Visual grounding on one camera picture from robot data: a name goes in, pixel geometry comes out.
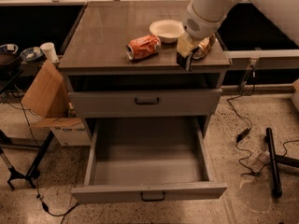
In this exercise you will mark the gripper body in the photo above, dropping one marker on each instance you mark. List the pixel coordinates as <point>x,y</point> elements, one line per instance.
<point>197,29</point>

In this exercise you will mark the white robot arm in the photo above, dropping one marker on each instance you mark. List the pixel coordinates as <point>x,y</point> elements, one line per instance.
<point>204,17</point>

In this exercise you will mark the closed grey top drawer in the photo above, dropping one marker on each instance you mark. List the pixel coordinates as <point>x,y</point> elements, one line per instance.
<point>120,104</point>

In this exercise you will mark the grey drawer cabinet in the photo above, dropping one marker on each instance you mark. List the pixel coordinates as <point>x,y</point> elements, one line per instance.
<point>96,58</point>

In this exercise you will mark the open grey middle drawer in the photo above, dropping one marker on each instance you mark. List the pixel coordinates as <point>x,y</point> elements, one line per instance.
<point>148,160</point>

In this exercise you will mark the crushed gold soda can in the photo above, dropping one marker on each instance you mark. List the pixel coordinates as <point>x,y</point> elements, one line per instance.
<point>204,47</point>

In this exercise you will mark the white paper bowl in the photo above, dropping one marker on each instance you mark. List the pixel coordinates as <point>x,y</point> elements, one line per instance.
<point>167,30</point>

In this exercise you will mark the crushed orange soda can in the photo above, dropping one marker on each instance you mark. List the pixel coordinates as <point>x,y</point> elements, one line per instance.
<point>143,47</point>

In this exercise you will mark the white paper cup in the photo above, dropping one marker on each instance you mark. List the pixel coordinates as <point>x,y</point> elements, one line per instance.
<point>50,52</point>

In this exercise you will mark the clear plastic bottle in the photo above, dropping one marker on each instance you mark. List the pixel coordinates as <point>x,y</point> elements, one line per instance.
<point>260,162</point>

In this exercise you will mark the brown cardboard box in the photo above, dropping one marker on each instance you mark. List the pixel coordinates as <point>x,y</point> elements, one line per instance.
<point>48,97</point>

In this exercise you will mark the blue bowl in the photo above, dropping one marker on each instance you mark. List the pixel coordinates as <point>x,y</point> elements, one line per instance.
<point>31,55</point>

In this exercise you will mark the black stand leg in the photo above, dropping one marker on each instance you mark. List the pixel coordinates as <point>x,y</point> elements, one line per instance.
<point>275,161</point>

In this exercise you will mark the dark bowl on left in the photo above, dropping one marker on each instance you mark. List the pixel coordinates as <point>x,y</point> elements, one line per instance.
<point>8,53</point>

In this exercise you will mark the black tripod stand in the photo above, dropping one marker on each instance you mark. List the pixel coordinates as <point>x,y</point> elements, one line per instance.
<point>30,153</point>

